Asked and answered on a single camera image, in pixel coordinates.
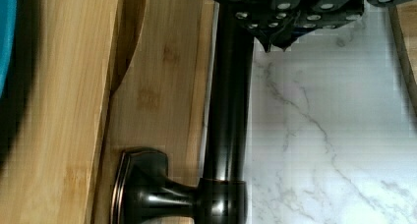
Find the bamboo cutting board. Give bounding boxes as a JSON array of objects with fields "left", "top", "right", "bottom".
[{"left": 388, "top": 1, "right": 417, "bottom": 110}]

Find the wooden drawer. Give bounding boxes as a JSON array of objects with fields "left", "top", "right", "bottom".
[{"left": 0, "top": 0, "right": 253, "bottom": 224}]

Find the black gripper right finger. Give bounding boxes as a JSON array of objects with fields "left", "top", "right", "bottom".
[{"left": 271, "top": 0, "right": 413, "bottom": 49}]

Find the teal canister with wooden lid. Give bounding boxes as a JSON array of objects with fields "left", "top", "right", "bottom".
[{"left": 0, "top": 0, "right": 18, "bottom": 94}]

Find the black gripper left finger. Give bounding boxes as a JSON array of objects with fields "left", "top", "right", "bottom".
[{"left": 214, "top": 0, "right": 300, "bottom": 52}]

